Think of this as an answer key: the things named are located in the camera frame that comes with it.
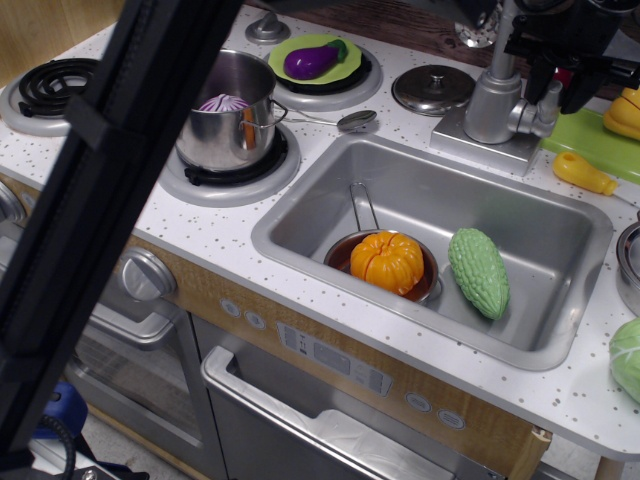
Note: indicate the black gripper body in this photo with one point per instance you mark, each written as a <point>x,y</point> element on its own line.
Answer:
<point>577,35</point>

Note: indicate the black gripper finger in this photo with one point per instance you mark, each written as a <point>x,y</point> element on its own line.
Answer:
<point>541,73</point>
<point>583,87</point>

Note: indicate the silver faucet lever handle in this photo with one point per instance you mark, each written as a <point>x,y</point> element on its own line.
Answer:
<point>548,109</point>

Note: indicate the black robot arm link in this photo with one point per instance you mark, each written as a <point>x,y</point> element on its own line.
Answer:
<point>122,129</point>

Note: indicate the red toy vegetable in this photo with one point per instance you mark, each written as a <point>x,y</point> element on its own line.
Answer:
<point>563,76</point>

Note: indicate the green cutting board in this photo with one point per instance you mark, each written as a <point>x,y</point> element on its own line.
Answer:
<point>585,134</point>

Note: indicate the yellow toy bell pepper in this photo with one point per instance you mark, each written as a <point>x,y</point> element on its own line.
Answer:
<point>622,117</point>

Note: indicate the perforated metal skimmer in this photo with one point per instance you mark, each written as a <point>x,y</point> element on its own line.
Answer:
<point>482,37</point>

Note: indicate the silver toy faucet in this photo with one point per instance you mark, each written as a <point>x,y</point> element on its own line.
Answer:
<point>496,128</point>

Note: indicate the steel pot lid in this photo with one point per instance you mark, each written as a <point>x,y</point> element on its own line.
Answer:
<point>433,90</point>

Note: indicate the steel pot at right edge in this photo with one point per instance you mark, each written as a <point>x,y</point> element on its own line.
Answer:
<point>627,254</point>

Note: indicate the back right stove burner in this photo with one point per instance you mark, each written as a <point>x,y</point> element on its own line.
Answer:
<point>333,95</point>

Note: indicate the stove burner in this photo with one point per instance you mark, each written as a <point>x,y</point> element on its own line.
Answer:
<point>234,188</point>
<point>333,95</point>
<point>34,103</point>

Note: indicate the silver metal spoon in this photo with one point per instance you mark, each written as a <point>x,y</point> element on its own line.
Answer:
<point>347,123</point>

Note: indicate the green toy bitter gourd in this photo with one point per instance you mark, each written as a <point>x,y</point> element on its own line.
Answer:
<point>479,272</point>

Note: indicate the purple toy eggplant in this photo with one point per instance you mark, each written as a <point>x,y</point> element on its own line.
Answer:
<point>313,62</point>

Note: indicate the small steel saucepan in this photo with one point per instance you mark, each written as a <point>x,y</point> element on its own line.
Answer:
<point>338,256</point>

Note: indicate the orange toy pumpkin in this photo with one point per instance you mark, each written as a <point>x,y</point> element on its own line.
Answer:
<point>389,260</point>

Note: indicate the green plate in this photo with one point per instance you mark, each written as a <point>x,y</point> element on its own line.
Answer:
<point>278,54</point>

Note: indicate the green toy cabbage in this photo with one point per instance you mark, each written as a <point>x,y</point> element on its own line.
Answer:
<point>624,358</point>

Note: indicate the silver sink basin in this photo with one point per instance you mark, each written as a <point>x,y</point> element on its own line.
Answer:
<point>552,246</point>

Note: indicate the silver stove top knob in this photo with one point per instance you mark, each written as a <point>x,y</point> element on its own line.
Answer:
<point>268,30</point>

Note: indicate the stainless steel pot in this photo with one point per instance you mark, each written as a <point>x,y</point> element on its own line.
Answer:
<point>229,141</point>

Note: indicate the purple toy onion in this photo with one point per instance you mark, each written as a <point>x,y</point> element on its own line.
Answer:
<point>223,103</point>

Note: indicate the front right stove burner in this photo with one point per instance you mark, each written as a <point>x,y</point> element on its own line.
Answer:
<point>234,188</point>

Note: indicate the toy dishwasher door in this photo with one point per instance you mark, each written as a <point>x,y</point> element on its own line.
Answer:
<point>275,421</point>

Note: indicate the silver oven knob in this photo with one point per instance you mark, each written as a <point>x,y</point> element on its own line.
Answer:
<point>143,276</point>

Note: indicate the toy oven door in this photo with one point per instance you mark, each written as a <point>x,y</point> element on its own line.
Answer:
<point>137,365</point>

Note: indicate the front left stove burner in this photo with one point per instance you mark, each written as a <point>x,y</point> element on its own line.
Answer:
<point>34,103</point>

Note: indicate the silver left edge knob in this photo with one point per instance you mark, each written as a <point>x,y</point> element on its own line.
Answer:
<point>10,206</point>

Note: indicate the blue device with cable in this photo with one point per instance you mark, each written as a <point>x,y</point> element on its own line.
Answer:
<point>63,420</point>

